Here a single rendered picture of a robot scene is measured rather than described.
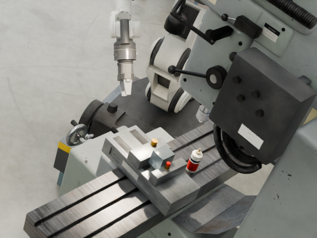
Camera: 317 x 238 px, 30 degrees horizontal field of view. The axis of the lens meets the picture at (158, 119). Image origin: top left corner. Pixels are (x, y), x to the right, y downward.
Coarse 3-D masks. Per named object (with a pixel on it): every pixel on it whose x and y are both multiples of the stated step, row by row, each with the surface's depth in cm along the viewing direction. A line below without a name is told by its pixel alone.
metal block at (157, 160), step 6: (156, 150) 200; (162, 150) 200; (168, 150) 201; (156, 156) 199; (162, 156) 198; (168, 156) 199; (174, 156) 201; (150, 162) 202; (156, 162) 200; (162, 162) 198; (156, 168) 201
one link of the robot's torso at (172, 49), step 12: (192, 12) 259; (204, 12) 254; (192, 24) 260; (168, 36) 260; (180, 36) 263; (192, 36) 262; (156, 48) 262; (168, 48) 260; (180, 48) 259; (156, 60) 263; (168, 60) 261; (180, 60) 259
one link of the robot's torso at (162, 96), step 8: (152, 48) 264; (184, 64) 261; (152, 72) 272; (160, 72) 271; (152, 80) 277; (160, 80) 284; (168, 80) 278; (176, 80) 270; (152, 88) 284; (160, 88) 289; (168, 88) 275; (176, 88) 272; (152, 96) 292; (160, 96) 287; (168, 96) 280; (176, 96) 291; (160, 104) 294; (168, 104) 290
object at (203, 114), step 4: (200, 108) 201; (204, 108) 200; (200, 112) 202; (204, 112) 201; (208, 112) 201; (196, 116) 204; (200, 116) 202; (204, 116) 202; (208, 116) 202; (200, 120) 203; (204, 120) 203; (208, 120) 204
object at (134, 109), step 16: (144, 80) 322; (128, 96) 308; (144, 96) 311; (112, 112) 287; (128, 112) 298; (144, 112) 301; (160, 112) 305; (192, 112) 313; (96, 128) 288; (144, 128) 288; (176, 128) 299; (192, 128) 302
